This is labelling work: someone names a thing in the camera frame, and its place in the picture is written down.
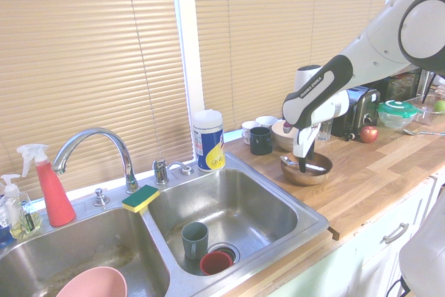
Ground chrome sink knob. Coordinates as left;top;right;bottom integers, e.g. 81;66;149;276
92;188;111;207

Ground chrome sink sprayer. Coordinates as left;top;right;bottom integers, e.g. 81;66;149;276
152;159;170;186

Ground black ceramic mug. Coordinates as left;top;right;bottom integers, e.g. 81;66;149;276
249;127;273;156

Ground red spray bottle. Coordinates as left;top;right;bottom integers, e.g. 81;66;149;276
16;143;76;227

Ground red plastic cup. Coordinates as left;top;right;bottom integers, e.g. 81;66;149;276
200;250;233;276

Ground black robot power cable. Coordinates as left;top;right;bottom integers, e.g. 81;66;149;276
385;273;413;297

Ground silver drawer handle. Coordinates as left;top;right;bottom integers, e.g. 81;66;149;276
382;222;410;244

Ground white ceramic mug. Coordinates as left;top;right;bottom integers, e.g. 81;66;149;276
241;120;261;146
256;115;279;130

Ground black silver toaster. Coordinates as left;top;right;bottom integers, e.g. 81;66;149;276
330;86;382;141

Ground chrome gooseneck faucet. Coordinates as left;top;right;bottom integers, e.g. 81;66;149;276
51;127;140;195

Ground green lidded glass container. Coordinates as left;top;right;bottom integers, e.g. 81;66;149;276
377;99;422;129

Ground white ceramic bowl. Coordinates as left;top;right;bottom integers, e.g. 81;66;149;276
270;120;300;152

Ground silver spoon with long handle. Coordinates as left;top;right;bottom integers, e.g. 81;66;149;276
402;128;445;137

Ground yellow green sponge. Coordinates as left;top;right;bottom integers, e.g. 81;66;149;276
121;184;161;214

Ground blue liquid bottle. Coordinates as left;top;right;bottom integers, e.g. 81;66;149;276
0;202;15;246

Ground pink plastic bowl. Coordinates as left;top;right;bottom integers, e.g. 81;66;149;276
55;266;128;297

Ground black toaster oven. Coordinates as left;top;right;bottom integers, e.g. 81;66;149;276
378;69;432;103

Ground white blue wipes canister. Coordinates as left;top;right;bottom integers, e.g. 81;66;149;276
192;109;226;172

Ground red apple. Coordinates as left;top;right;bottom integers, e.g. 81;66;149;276
359;125;379;144

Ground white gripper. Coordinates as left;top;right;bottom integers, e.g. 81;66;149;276
293;125;319;175

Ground clear drinking glass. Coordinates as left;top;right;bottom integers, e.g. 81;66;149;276
316;118;334;142

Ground clear glass dish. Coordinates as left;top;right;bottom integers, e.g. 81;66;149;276
405;93;445;126

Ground pale green kitchen cabinet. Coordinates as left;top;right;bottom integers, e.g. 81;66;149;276
267;171;445;297

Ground silver metal spoon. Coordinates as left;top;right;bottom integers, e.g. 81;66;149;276
280;155;328;172

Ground wide tan window blind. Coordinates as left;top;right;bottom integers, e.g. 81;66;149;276
0;0;194;204

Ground stainless steel double sink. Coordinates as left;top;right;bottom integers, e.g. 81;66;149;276
0;152;330;297

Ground metal sink drain strainer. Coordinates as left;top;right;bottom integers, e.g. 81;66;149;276
208;242;241;265

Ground brown wooden bowl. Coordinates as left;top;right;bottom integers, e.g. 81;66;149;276
280;152;334;186

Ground grey green mug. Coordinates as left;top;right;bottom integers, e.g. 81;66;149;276
181;221;209;260

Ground chrome curved sink spout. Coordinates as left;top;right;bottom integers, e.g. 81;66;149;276
169;161;195;176

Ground medium tan window blind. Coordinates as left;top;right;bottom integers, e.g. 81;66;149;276
192;0;394;131

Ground clear soap pump bottle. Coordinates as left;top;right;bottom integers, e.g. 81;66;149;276
0;173;43;241

